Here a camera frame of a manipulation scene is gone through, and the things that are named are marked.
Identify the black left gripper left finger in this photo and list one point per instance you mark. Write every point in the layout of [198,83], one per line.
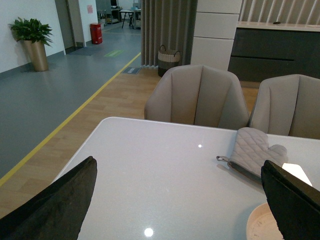
[58,211]

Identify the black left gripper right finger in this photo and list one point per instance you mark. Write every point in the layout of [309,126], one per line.
[294,204]

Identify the cream round plate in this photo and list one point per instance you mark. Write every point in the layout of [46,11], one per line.
[261,225]

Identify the grey quilted oven mitt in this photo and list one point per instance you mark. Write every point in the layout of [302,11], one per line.
[250,151]

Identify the beige right dining chair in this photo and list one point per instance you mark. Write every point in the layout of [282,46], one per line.
[288,105]

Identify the beige dining chair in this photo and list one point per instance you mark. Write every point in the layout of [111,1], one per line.
[198,95]
[288,105]

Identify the beige left dining chair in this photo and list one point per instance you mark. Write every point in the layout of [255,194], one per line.
[198,95]

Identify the dark grey counter cabinet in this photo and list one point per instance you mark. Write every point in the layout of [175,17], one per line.
[265,50]

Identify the gold tall plant pot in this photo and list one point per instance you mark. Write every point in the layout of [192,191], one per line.
[37,54]

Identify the green potted plant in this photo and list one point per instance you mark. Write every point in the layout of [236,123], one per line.
[31,30]

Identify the red bin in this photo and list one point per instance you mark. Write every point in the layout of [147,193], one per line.
[96,33]

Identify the white drawer cabinet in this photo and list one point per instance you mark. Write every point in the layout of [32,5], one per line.
[214,32]

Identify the distant white table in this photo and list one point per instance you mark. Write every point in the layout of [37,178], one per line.
[133,17]

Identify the grey pleated curtain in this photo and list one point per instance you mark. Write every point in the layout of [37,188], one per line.
[170,23]

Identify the woven basket with handles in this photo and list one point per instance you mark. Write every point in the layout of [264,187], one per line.
[167,59]

